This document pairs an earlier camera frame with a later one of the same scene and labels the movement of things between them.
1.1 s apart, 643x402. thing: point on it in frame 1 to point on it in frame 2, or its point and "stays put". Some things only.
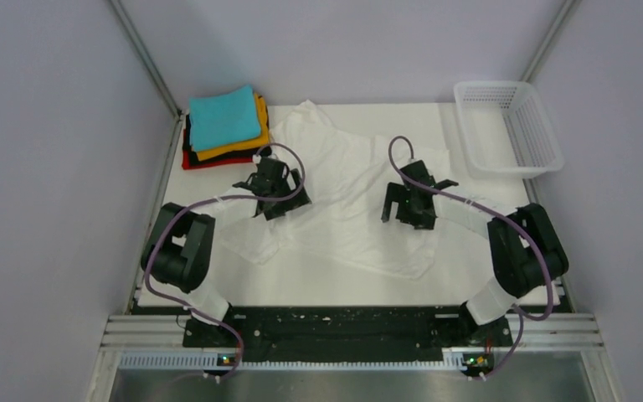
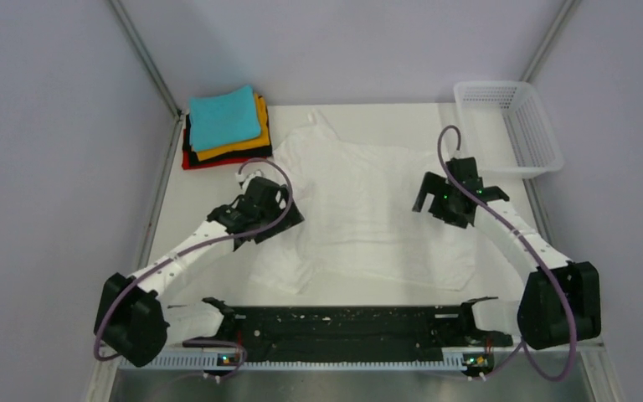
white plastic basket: (506, 129) stays put
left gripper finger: (300, 198) to (292, 218)
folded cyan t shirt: (223, 120) stays put
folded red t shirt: (187, 165) stays put
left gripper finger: (268, 208) to (257, 238)
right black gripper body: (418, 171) to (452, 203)
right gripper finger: (394, 192) to (432, 183)
